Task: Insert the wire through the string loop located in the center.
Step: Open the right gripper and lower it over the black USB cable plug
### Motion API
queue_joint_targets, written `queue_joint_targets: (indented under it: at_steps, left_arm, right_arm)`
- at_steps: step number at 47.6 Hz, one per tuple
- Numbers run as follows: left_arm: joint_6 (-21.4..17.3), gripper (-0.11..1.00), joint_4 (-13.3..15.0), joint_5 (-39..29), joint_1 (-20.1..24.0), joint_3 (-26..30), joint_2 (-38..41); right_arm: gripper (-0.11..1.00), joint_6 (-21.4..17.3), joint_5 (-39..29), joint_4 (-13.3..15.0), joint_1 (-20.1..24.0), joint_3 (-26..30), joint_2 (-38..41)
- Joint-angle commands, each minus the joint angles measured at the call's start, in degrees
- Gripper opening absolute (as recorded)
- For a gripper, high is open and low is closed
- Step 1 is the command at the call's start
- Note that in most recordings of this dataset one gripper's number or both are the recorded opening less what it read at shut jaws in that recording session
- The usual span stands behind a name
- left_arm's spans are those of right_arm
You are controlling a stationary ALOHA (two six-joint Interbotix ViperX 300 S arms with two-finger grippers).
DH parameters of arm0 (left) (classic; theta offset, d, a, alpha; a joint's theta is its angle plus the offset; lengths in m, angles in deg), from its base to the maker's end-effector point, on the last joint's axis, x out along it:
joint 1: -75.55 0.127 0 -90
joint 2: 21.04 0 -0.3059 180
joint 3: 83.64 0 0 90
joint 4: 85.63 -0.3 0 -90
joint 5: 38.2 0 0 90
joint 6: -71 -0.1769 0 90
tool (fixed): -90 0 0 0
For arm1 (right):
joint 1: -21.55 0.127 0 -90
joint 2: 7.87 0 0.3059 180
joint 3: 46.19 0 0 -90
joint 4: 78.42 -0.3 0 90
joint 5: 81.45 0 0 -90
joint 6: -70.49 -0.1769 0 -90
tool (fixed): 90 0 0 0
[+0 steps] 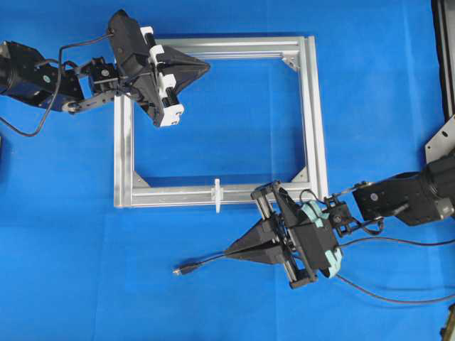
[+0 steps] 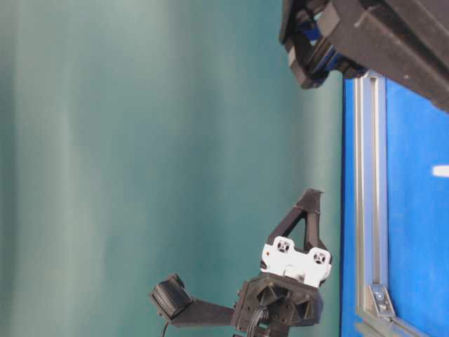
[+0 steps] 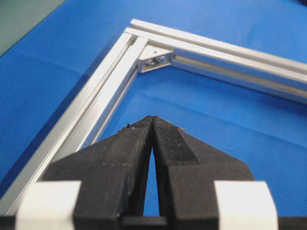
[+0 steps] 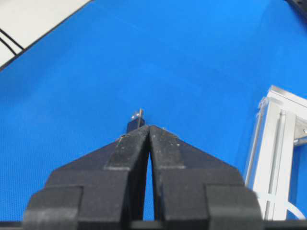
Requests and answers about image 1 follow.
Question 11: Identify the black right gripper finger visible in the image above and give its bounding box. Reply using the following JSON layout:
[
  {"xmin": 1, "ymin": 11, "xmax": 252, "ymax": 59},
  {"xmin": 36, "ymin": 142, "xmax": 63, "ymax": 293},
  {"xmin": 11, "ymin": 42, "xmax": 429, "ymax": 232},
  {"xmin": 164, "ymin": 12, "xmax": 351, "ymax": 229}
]
[
  {"xmin": 230, "ymin": 219, "xmax": 284, "ymax": 251},
  {"xmin": 224, "ymin": 243, "xmax": 290, "ymax": 264}
]

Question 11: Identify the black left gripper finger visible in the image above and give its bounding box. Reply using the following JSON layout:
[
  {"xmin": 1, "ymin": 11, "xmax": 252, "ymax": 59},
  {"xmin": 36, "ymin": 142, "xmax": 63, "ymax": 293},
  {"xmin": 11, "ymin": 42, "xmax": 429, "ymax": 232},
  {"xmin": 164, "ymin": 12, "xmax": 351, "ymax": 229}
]
[
  {"xmin": 161, "ymin": 67, "xmax": 210, "ymax": 94},
  {"xmin": 156, "ymin": 45, "xmax": 208, "ymax": 71}
]

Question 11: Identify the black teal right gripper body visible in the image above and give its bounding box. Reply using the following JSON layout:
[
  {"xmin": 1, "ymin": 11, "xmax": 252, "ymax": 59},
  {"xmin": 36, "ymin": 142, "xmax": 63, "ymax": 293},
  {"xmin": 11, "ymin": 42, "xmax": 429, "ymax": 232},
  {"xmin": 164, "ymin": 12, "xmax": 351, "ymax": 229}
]
[{"xmin": 251, "ymin": 181, "xmax": 343, "ymax": 288}]

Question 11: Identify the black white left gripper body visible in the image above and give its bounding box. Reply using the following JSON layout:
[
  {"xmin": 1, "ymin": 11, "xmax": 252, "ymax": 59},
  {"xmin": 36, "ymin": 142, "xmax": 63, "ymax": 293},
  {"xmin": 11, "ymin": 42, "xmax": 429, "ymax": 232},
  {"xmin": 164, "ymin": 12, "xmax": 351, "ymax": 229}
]
[{"xmin": 125, "ymin": 27, "xmax": 184, "ymax": 127}]

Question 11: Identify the black USB cable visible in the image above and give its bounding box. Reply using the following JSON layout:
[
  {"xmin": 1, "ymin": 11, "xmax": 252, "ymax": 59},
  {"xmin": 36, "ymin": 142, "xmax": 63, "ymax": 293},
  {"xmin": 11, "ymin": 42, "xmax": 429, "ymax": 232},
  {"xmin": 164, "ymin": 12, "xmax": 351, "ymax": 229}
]
[{"xmin": 171, "ymin": 237, "xmax": 455, "ymax": 305}]

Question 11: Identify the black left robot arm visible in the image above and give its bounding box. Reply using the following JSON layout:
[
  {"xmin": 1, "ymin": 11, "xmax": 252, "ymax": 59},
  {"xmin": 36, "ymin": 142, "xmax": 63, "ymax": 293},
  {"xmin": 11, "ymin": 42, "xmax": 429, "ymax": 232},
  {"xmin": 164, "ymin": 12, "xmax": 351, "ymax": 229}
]
[{"xmin": 1, "ymin": 26, "xmax": 210, "ymax": 127}]

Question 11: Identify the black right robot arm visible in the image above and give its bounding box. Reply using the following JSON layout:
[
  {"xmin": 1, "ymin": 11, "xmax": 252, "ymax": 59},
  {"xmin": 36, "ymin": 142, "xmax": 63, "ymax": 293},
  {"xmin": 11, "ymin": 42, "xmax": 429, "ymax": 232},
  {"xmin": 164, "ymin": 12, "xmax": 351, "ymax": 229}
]
[{"xmin": 224, "ymin": 153, "xmax": 454, "ymax": 288}]

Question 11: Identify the yellowish object bottom right corner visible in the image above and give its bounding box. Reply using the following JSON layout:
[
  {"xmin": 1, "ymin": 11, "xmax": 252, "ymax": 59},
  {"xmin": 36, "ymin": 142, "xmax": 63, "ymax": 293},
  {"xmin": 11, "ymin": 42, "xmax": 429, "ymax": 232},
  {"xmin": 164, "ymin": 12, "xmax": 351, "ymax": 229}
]
[{"xmin": 439, "ymin": 303, "xmax": 455, "ymax": 341}]

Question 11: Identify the black metal stand right edge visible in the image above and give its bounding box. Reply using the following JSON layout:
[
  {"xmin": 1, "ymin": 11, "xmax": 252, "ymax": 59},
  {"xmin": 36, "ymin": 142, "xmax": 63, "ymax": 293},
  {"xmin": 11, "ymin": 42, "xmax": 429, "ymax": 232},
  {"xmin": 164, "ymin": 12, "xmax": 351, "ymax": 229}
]
[{"xmin": 431, "ymin": 0, "xmax": 454, "ymax": 122}]

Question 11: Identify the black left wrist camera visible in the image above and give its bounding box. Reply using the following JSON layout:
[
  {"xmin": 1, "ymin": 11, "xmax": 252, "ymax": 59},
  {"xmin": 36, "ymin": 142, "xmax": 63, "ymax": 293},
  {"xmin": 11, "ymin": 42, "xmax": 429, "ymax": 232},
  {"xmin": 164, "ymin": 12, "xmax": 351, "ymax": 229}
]
[{"xmin": 107, "ymin": 9, "xmax": 149, "ymax": 77}]

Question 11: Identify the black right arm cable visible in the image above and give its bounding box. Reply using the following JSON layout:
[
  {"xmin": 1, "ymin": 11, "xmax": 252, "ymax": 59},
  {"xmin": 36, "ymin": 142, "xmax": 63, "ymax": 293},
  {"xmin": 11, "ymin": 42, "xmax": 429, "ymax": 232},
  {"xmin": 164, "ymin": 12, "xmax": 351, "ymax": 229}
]
[{"xmin": 300, "ymin": 183, "xmax": 385, "ymax": 235}]

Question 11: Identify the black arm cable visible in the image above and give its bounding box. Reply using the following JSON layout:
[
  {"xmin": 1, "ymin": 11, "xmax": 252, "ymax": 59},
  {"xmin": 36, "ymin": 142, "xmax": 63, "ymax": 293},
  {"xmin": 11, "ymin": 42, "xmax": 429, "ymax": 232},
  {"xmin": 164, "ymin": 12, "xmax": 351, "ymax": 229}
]
[
  {"xmin": 0, "ymin": 31, "xmax": 117, "ymax": 138},
  {"xmin": 300, "ymin": 183, "xmax": 385, "ymax": 235}
]

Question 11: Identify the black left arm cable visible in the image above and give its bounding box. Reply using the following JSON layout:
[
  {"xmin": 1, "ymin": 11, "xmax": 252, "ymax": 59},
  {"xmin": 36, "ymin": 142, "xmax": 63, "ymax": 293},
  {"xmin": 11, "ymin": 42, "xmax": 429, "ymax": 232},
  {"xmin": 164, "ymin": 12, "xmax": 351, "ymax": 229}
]
[{"xmin": 0, "ymin": 31, "xmax": 117, "ymax": 138}]

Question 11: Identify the aluminium extrusion frame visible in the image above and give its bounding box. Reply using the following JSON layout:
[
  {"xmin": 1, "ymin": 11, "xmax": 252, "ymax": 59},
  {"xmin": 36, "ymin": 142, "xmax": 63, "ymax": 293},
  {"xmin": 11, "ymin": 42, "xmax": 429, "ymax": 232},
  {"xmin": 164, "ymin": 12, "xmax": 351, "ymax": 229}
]
[{"xmin": 113, "ymin": 36, "xmax": 328, "ymax": 208}]

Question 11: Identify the grey metal bracket plate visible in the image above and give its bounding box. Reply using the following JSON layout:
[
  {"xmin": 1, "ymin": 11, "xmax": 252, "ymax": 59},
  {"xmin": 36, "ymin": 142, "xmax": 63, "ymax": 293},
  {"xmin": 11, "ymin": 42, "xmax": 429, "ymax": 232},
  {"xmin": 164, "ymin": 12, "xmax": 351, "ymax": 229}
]
[{"xmin": 424, "ymin": 116, "xmax": 455, "ymax": 163}]

